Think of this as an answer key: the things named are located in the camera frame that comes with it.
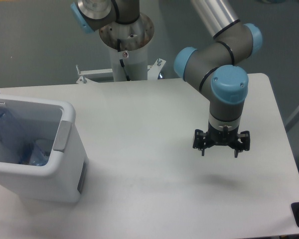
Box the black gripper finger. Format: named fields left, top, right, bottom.
left=192, top=129, right=208, bottom=156
left=233, top=130, right=250, bottom=158

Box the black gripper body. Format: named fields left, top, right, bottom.
left=205, top=122, right=240, bottom=148

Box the crushed clear plastic bottle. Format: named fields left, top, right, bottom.
left=0, top=108, right=48, bottom=166

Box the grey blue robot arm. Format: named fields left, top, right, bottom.
left=71, top=0, right=263, bottom=154

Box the white plastic trash can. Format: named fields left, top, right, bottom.
left=0, top=94, right=88, bottom=203

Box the white right frame bracket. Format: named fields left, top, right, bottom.
left=147, top=58, right=175, bottom=81

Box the white frame bracket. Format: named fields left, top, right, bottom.
left=76, top=65, right=114, bottom=84
left=147, top=58, right=175, bottom=81

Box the white left frame bracket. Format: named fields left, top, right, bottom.
left=76, top=65, right=114, bottom=84

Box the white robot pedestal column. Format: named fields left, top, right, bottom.
left=99, top=13, right=154, bottom=82

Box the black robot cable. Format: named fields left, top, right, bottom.
left=116, top=38, right=131, bottom=82

